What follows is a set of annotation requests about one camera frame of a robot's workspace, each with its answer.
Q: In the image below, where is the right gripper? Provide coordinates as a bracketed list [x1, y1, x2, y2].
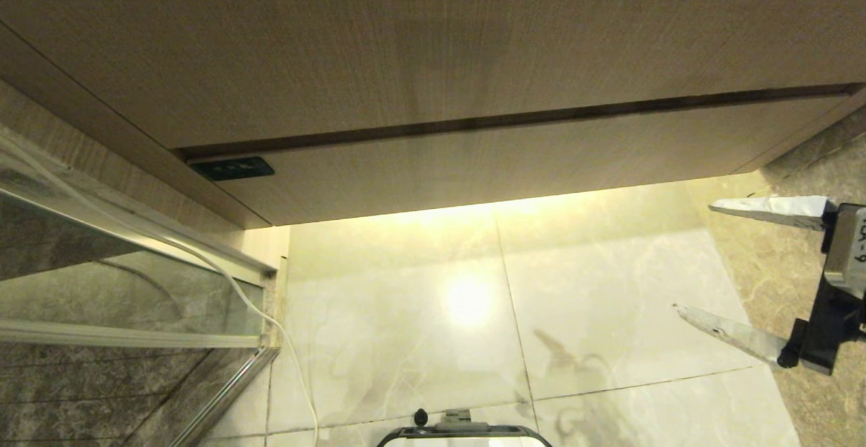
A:
[673, 195, 866, 375]

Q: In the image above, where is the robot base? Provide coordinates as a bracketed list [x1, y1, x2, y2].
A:
[375, 408, 553, 447]

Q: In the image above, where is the narrow wooden drawer front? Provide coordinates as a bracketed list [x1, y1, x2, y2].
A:
[187, 93, 854, 227]

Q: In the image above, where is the large wooden drawer front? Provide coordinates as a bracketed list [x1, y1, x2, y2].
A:
[0, 0, 866, 150]

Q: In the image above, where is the black socket panel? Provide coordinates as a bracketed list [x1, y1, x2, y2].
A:
[190, 156, 276, 182]

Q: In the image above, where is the glass shower door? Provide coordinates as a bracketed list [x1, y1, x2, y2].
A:
[0, 126, 282, 447]

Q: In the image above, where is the wooden vanity cabinet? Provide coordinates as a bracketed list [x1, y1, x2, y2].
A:
[0, 0, 866, 229]

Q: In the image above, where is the white cable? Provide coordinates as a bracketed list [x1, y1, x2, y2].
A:
[0, 135, 320, 447]

